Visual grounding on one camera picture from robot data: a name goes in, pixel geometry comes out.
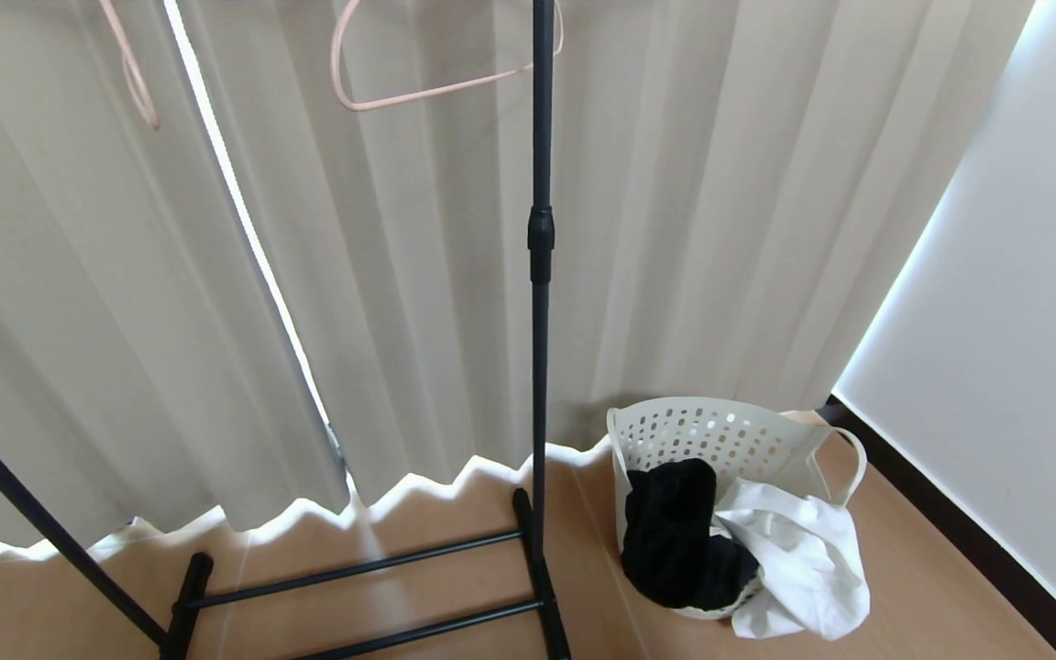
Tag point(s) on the black shorts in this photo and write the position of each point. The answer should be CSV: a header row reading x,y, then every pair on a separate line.
x,y
675,532

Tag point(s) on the black clothes rack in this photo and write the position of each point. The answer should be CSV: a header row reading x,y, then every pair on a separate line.
x,y
541,275

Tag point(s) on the white laundry basket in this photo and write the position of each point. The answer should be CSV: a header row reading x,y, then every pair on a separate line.
x,y
720,431

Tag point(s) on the pink clothes hanger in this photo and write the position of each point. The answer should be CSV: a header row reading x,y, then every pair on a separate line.
x,y
154,119
436,90

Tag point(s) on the beige curtain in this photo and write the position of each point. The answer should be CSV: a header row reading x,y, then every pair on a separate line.
x,y
720,183

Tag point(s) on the white garment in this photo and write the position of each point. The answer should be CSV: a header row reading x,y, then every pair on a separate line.
x,y
803,568

